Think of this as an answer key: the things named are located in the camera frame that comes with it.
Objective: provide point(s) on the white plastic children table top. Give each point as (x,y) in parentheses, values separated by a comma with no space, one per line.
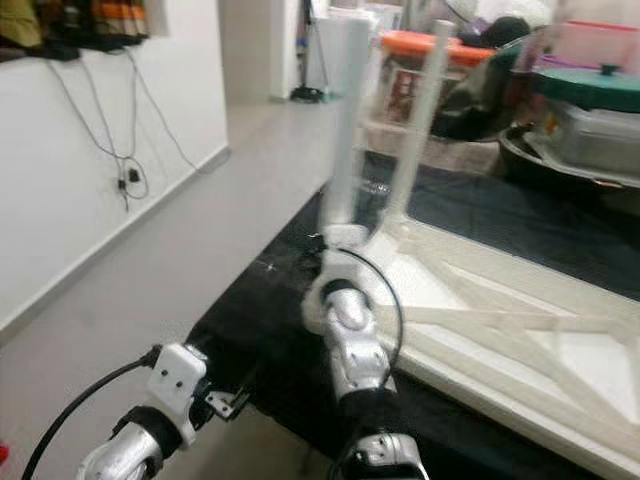
(540,320)

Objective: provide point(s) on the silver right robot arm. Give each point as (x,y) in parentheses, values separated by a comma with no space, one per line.
(360,340)

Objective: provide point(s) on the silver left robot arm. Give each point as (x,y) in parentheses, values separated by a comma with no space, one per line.
(120,450)

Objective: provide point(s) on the black tablecloth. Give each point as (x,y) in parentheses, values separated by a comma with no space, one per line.
(260,350)

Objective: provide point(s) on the beige patterned bench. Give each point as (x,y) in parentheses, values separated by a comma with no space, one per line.
(470,150)

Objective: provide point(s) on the black power adapter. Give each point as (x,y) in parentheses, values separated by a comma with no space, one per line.
(133,175)

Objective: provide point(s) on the white household appliance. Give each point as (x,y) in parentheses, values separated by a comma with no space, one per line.
(318,55)

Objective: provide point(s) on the red plastic stool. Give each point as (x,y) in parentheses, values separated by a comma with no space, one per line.
(3,455)

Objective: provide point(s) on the grey clear plastic container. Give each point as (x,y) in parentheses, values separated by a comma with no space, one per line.
(595,135)

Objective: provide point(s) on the black router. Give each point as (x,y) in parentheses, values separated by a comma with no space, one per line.
(65,50)

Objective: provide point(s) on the dark green round lid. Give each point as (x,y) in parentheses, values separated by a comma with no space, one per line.
(590,85)

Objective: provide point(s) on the pink plastic storage box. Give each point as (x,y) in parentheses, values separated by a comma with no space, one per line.
(600,45)

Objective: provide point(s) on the olive green garment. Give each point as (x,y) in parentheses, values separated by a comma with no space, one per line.
(20,20)

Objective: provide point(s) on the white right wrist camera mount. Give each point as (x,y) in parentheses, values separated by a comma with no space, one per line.
(345,240)

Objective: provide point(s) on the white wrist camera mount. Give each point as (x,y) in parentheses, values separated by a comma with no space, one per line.
(345,240)
(178,380)

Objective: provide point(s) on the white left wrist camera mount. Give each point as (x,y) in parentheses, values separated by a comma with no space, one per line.
(178,380)

